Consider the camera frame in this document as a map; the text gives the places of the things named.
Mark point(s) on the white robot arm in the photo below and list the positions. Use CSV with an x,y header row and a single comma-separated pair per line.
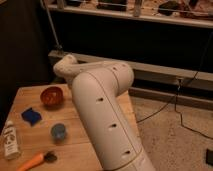
x,y
116,145

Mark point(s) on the orange bowl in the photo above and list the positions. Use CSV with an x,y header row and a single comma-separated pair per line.
x,y
52,96

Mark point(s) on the metal pole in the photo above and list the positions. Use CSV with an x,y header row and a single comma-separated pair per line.
x,y
58,46

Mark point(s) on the small blue cup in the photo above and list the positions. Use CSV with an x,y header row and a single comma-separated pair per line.
x,y
58,132

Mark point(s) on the white glue bottle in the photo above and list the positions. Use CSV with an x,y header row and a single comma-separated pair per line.
x,y
11,147

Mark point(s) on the cluttered white shelf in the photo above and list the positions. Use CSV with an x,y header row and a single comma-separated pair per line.
x,y
194,13

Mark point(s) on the black box on floor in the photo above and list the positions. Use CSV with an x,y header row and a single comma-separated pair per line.
x,y
209,157

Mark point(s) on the orange handled brush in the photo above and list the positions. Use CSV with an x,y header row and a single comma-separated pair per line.
x,y
38,159

